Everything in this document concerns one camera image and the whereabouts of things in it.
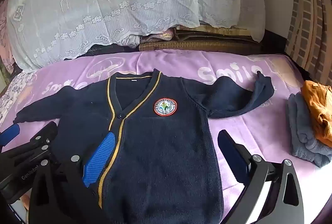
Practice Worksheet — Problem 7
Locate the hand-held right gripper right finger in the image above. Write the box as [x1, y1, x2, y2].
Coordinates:
[217, 129, 304, 224]

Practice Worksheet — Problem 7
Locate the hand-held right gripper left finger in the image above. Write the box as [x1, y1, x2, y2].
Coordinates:
[31, 132, 116, 224]

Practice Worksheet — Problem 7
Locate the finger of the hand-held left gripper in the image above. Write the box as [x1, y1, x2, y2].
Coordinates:
[0, 124, 21, 148]
[5, 122, 58, 160]

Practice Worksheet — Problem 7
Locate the navy knitted cardigan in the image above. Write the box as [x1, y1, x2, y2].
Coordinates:
[13, 69, 275, 215]

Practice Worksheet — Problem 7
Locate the white floral sheet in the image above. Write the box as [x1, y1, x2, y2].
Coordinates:
[0, 70, 37, 110]

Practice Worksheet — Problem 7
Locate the folded grey cloth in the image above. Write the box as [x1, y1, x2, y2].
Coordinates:
[286, 93, 332, 168]

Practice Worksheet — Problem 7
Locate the pink floral cloth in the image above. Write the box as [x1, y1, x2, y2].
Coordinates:
[0, 0, 13, 71]

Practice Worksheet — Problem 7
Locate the purple printed blanket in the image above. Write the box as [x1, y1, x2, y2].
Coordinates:
[0, 52, 322, 224]

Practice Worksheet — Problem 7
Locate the folded orange cloth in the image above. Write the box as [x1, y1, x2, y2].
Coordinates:
[301, 80, 332, 148]

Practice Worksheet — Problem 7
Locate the stack of folded blankets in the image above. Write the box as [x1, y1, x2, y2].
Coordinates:
[114, 24, 262, 52]

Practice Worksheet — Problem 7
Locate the white lace cloth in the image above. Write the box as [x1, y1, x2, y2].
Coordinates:
[6, 0, 266, 70]

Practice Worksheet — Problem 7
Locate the beige checked curtain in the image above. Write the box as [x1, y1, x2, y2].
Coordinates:
[284, 0, 332, 82]

